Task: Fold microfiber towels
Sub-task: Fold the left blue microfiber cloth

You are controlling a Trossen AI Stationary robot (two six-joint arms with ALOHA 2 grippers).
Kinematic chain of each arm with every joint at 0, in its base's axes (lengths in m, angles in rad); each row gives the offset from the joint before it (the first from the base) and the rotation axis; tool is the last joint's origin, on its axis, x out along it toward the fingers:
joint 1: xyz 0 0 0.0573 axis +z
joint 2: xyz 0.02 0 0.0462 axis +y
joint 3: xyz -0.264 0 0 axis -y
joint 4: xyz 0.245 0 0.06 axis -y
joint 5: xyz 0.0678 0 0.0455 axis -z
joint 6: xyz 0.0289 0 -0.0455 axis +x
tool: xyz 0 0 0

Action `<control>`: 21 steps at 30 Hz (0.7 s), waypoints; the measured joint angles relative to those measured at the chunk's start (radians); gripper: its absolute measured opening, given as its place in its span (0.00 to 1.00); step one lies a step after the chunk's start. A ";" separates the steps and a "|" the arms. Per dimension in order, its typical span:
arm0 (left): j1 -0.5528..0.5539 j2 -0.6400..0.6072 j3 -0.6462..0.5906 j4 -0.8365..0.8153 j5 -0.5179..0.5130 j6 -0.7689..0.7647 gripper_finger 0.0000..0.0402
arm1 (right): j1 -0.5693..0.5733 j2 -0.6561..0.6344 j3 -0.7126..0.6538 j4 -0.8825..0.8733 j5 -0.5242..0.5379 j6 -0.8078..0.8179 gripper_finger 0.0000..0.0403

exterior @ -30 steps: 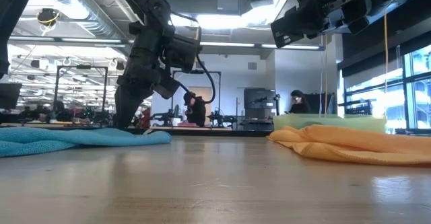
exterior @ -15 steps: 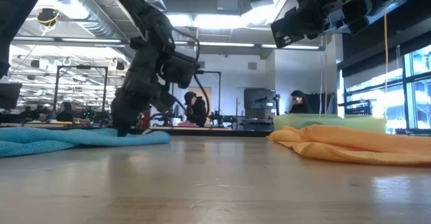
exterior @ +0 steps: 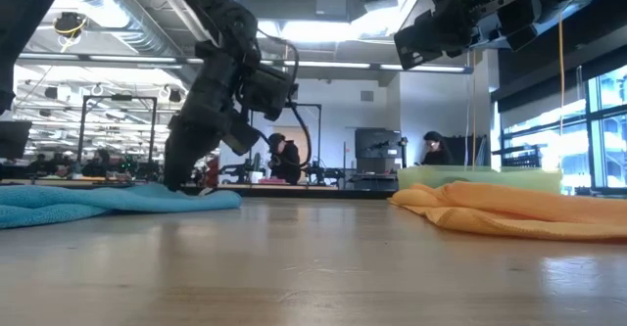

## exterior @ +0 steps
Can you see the black computer monitor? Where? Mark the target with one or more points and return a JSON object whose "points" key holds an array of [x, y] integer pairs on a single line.
{"points": [[12, 140]]}

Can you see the yellow plastic bin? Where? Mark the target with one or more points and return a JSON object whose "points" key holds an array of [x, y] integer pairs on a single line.
{"points": [[514, 175]]}

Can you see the person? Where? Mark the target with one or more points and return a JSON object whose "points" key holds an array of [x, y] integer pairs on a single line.
{"points": [[100, 164], [436, 152], [286, 159]]}

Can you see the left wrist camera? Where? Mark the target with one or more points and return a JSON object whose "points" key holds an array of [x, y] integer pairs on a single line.
{"points": [[267, 93]]}

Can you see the black wall panel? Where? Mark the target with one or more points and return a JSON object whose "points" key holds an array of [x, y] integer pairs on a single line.
{"points": [[470, 150]]}

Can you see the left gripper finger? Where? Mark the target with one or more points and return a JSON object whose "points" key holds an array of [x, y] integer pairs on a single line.
{"points": [[188, 150]]}

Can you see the black gantry frame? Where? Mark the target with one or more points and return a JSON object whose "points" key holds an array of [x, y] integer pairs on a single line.
{"points": [[319, 120], [98, 98]]}

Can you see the pale blue microfiber towel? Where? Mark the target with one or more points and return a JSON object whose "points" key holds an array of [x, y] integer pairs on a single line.
{"points": [[98, 203]]}

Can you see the white cup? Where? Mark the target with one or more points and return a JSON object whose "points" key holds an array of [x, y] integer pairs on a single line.
{"points": [[255, 176]]}

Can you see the black window rack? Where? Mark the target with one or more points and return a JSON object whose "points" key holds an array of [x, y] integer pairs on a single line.
{"points": [[521, 158]]}

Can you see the black aluminium table frame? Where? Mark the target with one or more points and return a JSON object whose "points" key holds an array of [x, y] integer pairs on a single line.
{"points": [[362, 194]]}

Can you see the orange microfiber towel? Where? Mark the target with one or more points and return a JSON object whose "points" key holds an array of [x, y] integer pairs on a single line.
{"points": [[514, 213]]}

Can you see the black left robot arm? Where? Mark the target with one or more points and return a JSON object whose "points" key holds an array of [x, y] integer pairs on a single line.
{"points": [[215, 8]]}

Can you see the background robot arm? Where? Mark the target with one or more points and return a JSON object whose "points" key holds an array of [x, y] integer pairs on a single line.
{"points": [[235, 172], [325, 173]]}

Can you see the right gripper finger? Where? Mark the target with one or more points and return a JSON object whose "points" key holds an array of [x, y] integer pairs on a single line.
{"points": [[431, 39]]}

